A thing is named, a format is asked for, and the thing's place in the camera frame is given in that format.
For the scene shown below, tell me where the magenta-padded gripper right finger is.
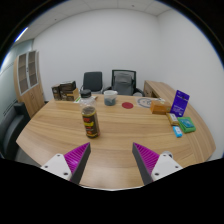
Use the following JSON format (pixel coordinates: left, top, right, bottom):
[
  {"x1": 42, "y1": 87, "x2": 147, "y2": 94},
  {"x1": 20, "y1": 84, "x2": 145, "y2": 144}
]
[{"x1": 131, "y1": 143, "x2": 184, "y2": 186}]

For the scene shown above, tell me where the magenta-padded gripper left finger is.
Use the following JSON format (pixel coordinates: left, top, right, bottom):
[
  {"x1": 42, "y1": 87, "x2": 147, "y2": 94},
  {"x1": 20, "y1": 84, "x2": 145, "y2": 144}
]
[{"x1": 40, "y1": 142, "x2": 92, "y2": 185}]

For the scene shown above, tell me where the clear black-capped drink bottle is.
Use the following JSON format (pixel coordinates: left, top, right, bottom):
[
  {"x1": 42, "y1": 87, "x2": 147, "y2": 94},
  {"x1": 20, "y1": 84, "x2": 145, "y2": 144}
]
[{"x1": 78, "y1": 89, "x2": 101, "y2": 139}]

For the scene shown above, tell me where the small blue box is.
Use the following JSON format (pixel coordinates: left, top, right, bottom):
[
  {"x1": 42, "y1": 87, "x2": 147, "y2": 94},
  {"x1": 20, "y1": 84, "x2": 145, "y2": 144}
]
[{"x1": 172, "y1": 125, "x2": 184, "y2": 139}]

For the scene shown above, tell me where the small tan box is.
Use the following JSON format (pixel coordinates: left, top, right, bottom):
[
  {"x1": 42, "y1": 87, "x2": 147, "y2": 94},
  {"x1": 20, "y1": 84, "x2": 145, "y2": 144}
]
[{"x1": 166, "y1": 112, "x2": 180, "y2": 127}]

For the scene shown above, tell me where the flat green box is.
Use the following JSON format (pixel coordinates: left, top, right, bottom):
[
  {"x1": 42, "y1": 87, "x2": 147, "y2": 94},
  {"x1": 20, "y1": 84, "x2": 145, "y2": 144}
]
[{"x1": 176, "y1": 116, "x2": 197, "y2": 134}]

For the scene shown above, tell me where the brown wooden box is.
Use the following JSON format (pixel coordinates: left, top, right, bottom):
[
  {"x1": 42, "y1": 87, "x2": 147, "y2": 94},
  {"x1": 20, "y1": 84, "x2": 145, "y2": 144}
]
[{"x1": 149, "y1": 100, "x2": 172, "y2": 116}]

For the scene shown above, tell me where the flat round red coaster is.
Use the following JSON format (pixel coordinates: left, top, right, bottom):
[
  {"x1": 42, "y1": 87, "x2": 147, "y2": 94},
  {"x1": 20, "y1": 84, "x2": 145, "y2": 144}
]
[{"x1": 121, "y1": 101, "x2": 135, "y2": 110}]

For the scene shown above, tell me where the tan cardboard box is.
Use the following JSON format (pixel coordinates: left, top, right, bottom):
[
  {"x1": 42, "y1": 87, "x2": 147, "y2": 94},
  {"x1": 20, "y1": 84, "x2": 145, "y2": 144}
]
[{"x1": 61, "y1": 87, "x2": 81, "y2": 103}]

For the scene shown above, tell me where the purple standing card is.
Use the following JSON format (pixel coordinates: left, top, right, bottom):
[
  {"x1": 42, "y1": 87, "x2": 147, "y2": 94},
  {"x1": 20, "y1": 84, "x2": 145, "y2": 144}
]
[{"x1": 170, "y1": 89, "x2": 191, "y2": 118}]

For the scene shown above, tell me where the black armchair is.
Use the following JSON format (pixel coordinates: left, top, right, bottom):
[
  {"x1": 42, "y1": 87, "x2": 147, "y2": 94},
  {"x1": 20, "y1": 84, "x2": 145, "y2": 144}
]
[{"x1": 0, "y1": 101, "x2": 32, "y2": 161}]

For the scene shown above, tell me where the grey and white cup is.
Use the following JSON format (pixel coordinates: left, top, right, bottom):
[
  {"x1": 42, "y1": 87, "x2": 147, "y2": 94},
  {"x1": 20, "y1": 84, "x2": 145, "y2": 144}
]
[{"x1": 103, "y1": 89, "x2": 119, "y2": 107}]

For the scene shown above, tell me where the dark brown printed box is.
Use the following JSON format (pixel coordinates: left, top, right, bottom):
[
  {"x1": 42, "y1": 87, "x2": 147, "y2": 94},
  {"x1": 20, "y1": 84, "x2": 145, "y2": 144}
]
[{"x1": 51, "y1": 80, "x2": 78, "y2": 102}]

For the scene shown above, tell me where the wooden shelf cabinet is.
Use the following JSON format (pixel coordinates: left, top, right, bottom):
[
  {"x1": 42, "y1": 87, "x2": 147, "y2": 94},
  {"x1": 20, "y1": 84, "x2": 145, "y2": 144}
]
[{"x1": 13, "y1": 49, "x2": 46, "y2": 118}]

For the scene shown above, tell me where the black mesh-back office chair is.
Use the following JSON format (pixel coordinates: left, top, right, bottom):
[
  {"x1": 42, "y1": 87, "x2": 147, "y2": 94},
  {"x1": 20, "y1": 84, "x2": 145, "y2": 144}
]
[{"x1": 101, "y1": 69, "x2": 145, "y2": 98}]

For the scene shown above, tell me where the ceiling light panel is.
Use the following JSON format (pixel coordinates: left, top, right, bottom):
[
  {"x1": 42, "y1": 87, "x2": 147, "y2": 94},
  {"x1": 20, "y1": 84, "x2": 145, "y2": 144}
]
[{"x1": 14, "y1": 26, "x2": 30, "y2": 43}]

